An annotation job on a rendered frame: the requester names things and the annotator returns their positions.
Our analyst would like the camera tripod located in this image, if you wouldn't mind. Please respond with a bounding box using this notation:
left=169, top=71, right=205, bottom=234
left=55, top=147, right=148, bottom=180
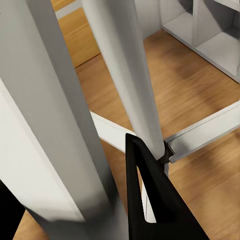
left=0, top=0, right=240, bottom=240

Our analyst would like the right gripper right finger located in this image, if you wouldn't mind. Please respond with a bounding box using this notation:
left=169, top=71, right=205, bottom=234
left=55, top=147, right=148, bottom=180
left=125, top=133, right=210, bottom=240

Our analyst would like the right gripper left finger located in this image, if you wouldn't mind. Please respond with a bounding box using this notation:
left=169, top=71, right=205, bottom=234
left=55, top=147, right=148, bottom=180
left=0, top=179, right=26, bottom=240

